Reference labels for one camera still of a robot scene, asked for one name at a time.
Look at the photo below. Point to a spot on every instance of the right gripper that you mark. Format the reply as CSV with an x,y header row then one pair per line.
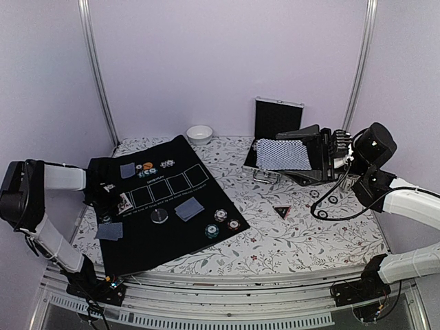
x,y
318,148

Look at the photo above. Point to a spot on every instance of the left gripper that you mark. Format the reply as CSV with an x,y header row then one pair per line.
x,y
101,212

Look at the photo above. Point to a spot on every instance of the dealt card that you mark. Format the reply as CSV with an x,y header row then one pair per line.
x,y
107,231
127,170
187,210

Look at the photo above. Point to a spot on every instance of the blue playing card deck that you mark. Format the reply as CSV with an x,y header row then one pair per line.
x,y
279,155

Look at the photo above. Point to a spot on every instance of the face up king card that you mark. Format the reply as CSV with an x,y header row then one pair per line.
x,y
124,204

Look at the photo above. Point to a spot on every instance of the green chip stack top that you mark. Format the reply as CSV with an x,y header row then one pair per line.
x,y
145,173

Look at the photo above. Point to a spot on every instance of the orange round button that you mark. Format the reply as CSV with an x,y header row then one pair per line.
x,y
147,166

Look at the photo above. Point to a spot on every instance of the white chip stack top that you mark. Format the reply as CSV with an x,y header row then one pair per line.
x,y
167,164

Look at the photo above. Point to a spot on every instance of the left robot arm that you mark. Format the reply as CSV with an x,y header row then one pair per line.
x,y
23,207

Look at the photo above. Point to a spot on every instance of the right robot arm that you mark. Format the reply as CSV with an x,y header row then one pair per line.
x,y
385,192

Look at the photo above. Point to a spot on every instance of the aluminium poker case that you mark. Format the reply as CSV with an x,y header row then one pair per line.
x,y
271,117

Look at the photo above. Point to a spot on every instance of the black triangular token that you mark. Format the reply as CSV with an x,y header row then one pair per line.
x,y
282,211

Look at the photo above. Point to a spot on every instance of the clear dealer puck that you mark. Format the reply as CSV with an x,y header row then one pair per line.
x,y
159,216

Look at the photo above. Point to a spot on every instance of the black poker mat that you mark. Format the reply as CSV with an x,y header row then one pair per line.
x,y
146,245

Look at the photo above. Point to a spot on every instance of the white ceramic bowl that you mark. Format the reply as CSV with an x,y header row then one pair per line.
x,y
199,134

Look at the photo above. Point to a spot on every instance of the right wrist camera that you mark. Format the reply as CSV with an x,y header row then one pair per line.
x,y
341,148

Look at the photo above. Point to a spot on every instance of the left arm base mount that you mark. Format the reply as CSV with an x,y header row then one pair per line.
x,y
96,290

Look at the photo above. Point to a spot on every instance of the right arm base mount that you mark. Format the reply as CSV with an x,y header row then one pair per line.
x,y
361,291

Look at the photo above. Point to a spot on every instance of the aluminium front rail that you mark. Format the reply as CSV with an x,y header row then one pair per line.
x,y
156,300

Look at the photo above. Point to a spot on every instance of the right aluminium frame post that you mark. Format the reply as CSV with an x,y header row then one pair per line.
x,y
367,36

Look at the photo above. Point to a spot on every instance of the aluminium frame post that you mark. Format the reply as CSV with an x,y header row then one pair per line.
x,y
367,36
90,43

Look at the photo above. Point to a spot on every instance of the left aluminium frame post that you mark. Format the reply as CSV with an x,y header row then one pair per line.
x,y
90,43

